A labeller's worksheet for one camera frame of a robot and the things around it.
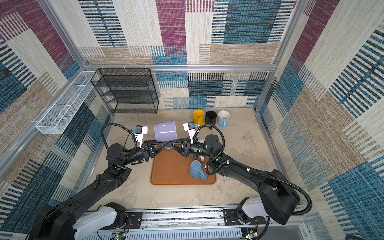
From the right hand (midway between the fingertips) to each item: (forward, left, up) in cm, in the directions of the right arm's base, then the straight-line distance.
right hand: (168, 146), depth 67 cm
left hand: (0, +1, +2) cm, 2 cm away
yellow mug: (+35, -15, -21) cm, 43 cm away
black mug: (+34, -23, -21) cm, 46 cm away
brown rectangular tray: (+4, +4, -32) cm, 32 cm away
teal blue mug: (-3, -11, -21) cm, 24 cm away
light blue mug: (+35, -32, -21) cm, 52 cm away
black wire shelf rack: (+55, +36, -11) cm, 66 cm away
